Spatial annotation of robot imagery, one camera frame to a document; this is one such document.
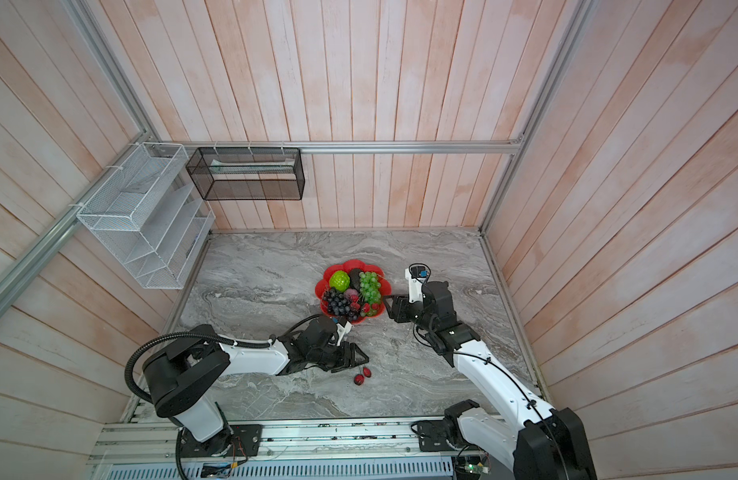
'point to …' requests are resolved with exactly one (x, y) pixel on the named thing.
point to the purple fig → (349, 293)
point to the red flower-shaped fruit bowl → (365, 309)
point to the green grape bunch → (370, 287)
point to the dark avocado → (354, 278)
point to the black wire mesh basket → (248, 173)
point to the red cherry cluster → (359, 378)
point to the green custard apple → (340, 281)
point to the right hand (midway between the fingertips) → (390, 296)
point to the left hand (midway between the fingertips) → (362, 368)
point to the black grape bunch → (336, 303)
